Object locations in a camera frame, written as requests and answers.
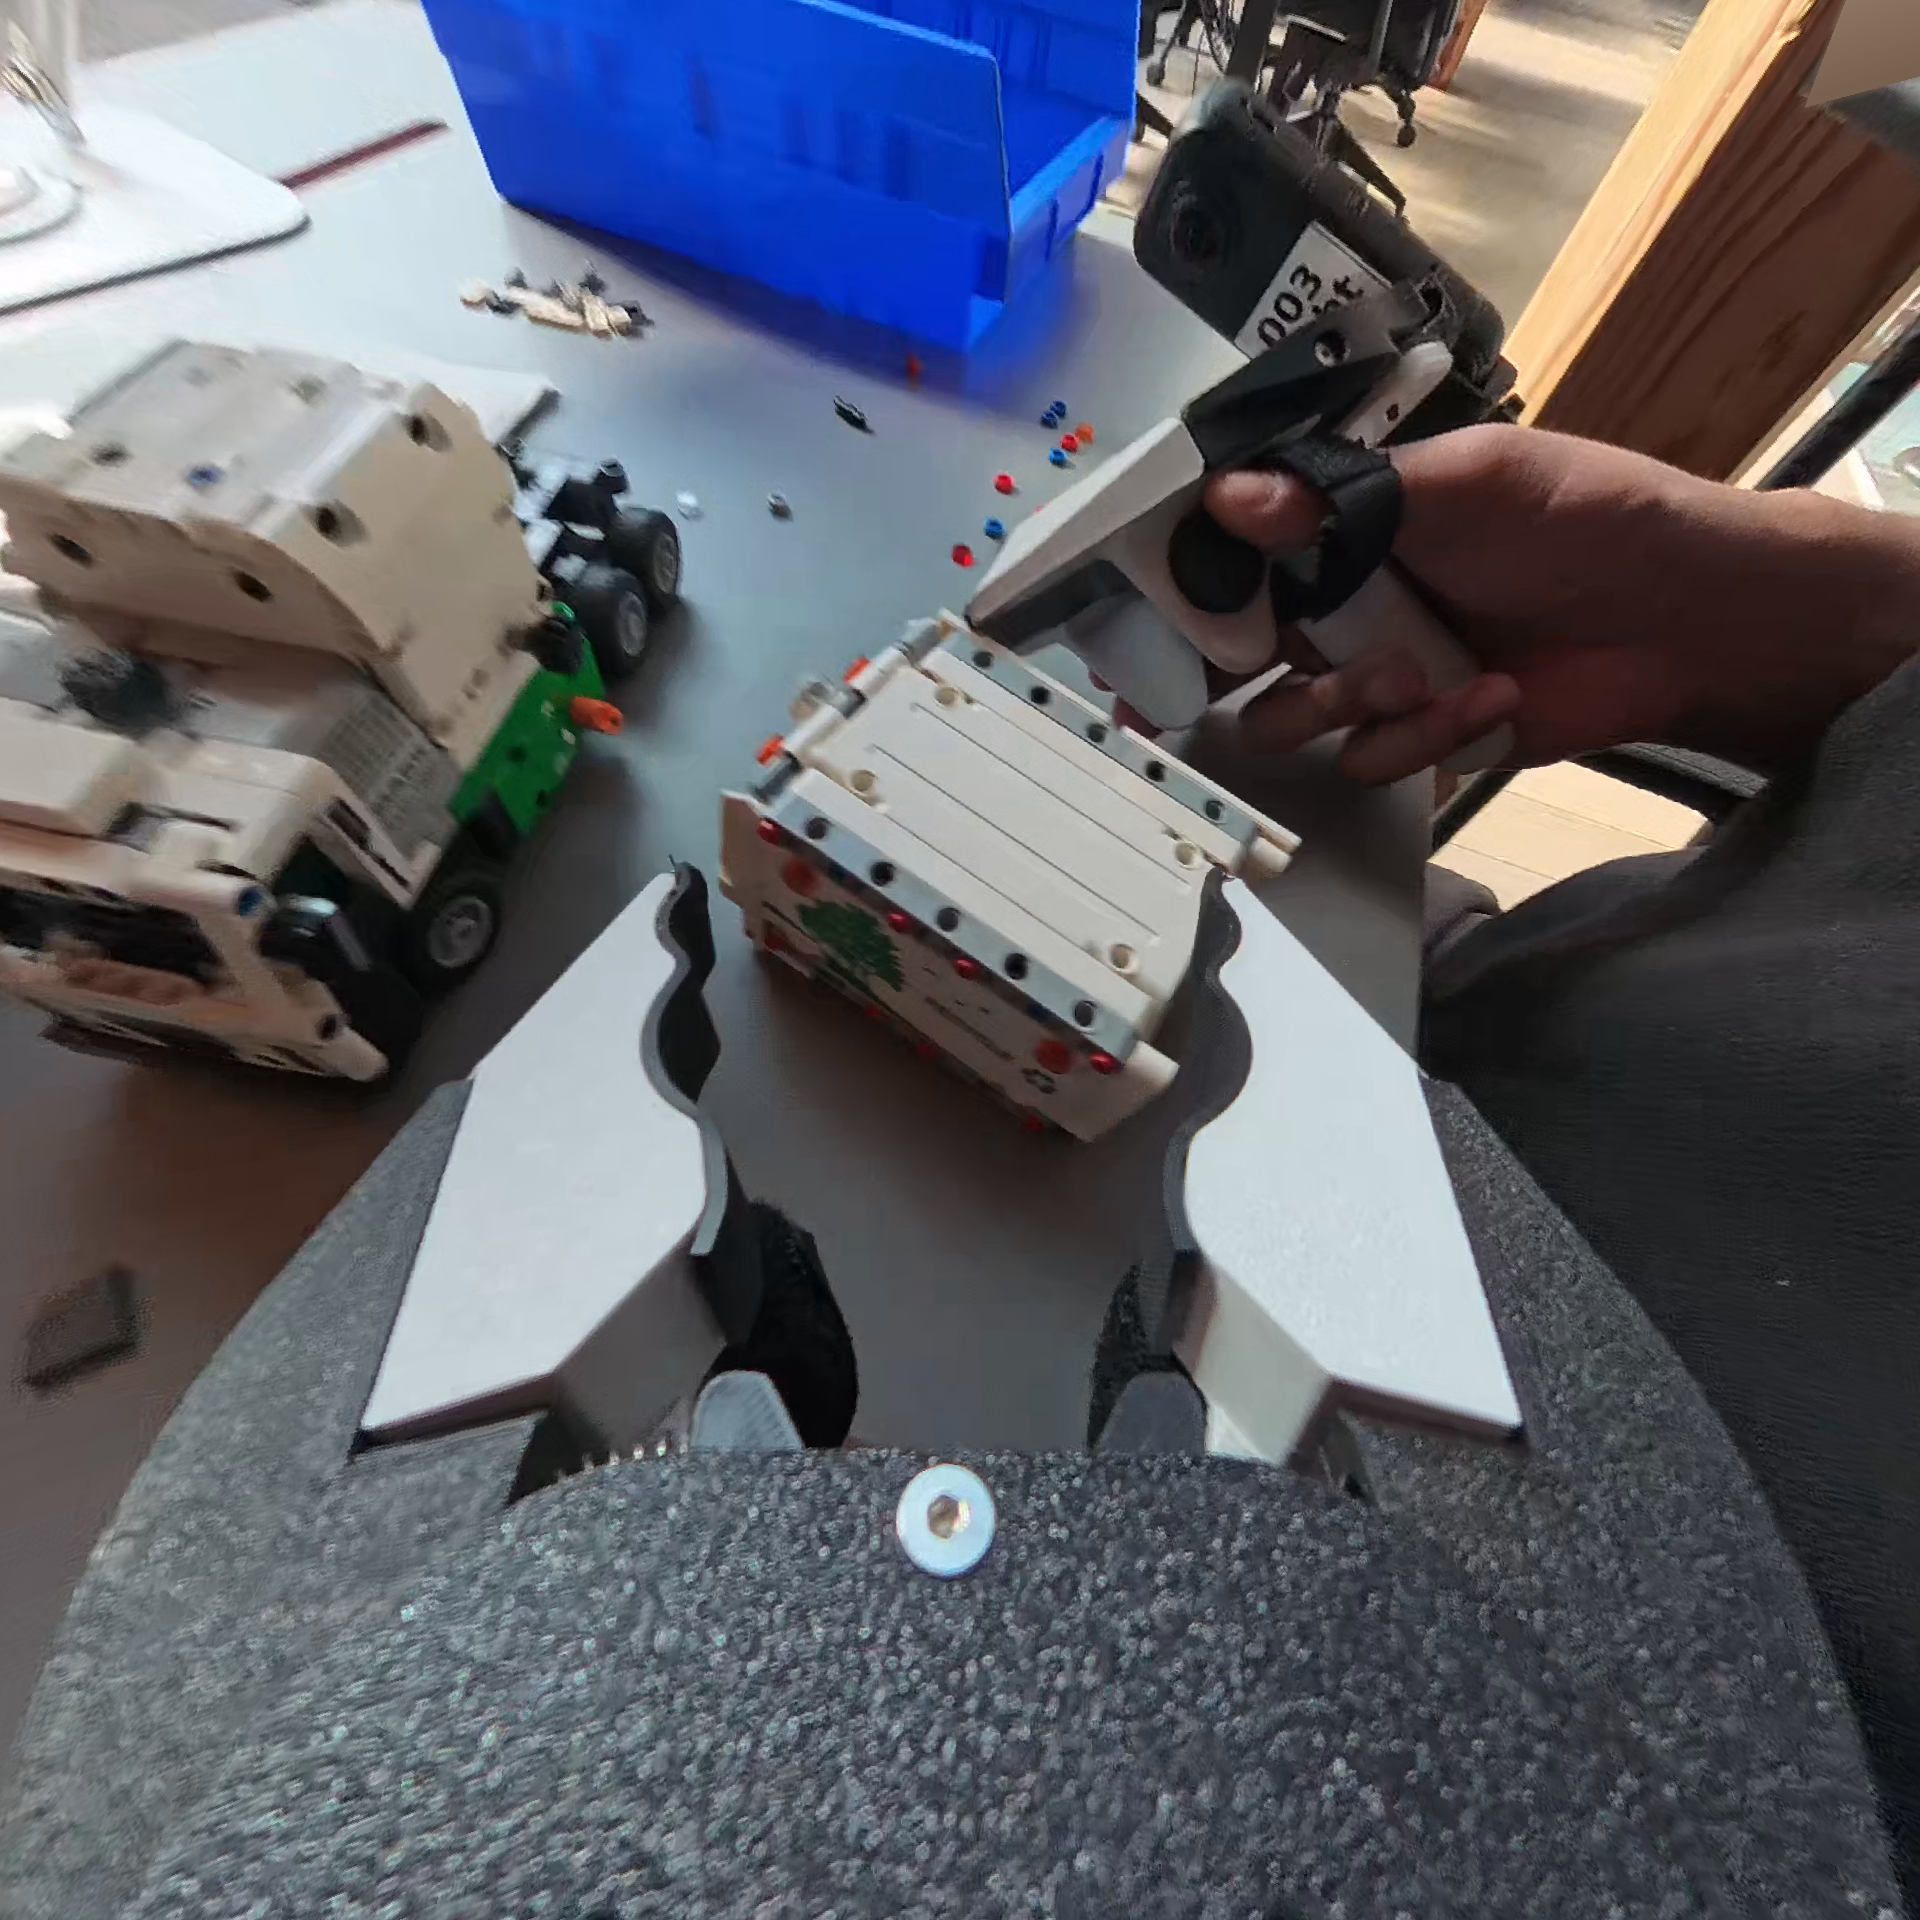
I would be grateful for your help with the wooden cabinet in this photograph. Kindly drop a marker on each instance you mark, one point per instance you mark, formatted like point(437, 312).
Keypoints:
point(1686, 229)

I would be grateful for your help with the black office chair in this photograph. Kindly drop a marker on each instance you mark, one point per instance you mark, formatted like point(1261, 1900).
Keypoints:
point(1389, 58)

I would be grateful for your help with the pile of tan lego pieces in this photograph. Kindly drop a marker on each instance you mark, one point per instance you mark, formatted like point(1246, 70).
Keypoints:
point(566, 297)

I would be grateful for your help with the black flat lego plate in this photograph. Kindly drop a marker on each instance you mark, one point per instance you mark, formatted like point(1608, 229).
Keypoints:
point(83, 1332)

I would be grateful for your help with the person's right forearm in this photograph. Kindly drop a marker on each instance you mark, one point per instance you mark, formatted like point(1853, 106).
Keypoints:
point(1857, 617)

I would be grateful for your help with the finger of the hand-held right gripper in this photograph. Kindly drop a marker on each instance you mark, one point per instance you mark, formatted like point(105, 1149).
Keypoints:
point(1069, 550)

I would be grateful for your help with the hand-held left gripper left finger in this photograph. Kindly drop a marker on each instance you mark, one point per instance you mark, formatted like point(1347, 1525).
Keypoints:
point(555, 1168)

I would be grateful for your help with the scattered red and blue studs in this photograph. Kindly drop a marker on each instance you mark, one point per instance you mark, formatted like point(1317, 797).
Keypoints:
point(1003, 483)

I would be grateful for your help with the clear glass vessel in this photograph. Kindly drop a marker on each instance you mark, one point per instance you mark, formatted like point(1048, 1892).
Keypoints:
point(37, 124)

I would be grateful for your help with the white and green lego truck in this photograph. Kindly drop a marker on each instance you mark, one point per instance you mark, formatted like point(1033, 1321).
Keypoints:
point(286, 706)

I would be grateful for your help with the white lego container box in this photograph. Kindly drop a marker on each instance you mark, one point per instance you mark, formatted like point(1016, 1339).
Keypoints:
point(992, 842)

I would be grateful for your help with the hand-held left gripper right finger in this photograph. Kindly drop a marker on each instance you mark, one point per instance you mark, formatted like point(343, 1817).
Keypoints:
point(1330, 1182)

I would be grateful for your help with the white rounded board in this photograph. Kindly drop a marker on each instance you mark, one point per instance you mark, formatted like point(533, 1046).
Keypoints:
point(150, 197)

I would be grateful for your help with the person's right hand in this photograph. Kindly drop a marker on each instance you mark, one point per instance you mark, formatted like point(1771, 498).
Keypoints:
point(1598, 601)

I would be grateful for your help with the blue plastic storage bin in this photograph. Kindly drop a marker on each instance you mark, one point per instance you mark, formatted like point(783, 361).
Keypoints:
point(752, 148)

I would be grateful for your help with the dark red strip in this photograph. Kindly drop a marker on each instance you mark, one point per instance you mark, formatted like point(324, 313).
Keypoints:
point(369, 155)

